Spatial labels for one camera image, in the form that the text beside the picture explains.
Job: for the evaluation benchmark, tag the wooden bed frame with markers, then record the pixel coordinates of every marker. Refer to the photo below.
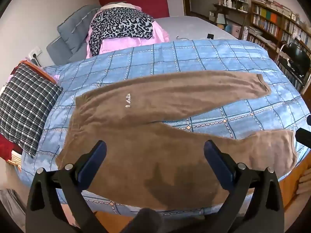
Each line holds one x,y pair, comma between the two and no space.
290,187

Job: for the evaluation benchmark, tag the pale blue lamp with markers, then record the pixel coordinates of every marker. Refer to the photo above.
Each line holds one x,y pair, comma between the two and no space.
220,19

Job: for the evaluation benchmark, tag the person's right hand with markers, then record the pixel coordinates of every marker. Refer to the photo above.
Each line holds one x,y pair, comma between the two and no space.
305,180

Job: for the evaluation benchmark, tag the brown fleece pants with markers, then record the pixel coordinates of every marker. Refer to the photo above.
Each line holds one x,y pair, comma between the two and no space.
150,136

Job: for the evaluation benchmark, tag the white wall socket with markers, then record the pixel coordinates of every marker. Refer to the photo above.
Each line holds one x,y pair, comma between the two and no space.
35,52

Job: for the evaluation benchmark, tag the grey quilted cushion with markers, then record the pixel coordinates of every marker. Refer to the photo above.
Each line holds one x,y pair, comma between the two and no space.
73,31

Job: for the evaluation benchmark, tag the leopard print cloth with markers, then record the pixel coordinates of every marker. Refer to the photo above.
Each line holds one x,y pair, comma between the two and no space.
121,25

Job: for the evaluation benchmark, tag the wooden bookshelf with books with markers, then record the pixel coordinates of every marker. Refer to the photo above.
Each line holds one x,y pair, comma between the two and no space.
277,24

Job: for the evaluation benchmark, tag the black phone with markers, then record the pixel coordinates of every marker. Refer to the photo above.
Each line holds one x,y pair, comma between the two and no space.
210,36

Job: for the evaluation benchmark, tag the grey bed sheet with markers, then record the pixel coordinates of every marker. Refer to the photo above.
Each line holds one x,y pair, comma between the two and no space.
194,26

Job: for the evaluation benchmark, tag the pink bedding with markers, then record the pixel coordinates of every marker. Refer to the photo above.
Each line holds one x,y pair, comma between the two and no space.
126,43

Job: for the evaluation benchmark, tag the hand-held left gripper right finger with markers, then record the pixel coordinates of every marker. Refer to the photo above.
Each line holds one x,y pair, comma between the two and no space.
218,162

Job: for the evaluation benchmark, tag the blue checked blanket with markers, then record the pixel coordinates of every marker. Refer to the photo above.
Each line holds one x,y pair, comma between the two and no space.
184,58

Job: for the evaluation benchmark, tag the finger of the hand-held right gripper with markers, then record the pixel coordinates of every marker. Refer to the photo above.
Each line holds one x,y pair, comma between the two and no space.
303,137

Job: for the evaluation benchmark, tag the black chair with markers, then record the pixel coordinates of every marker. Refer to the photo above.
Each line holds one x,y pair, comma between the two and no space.
295,58

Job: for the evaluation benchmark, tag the red cloth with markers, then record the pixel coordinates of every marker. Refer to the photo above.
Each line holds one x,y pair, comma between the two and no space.
6,148

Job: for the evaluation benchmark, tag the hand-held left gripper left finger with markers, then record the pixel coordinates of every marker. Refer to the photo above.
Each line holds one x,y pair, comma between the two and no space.
93,161

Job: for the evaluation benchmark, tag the grey cloth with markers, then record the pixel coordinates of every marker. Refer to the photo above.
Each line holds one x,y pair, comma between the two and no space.
11,206

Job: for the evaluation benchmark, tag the wooden wall shelf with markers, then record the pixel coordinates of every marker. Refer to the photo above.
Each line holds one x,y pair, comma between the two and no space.
230,2

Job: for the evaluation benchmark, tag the dark plaid pillow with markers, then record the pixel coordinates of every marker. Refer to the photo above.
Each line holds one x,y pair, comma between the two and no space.
26,104

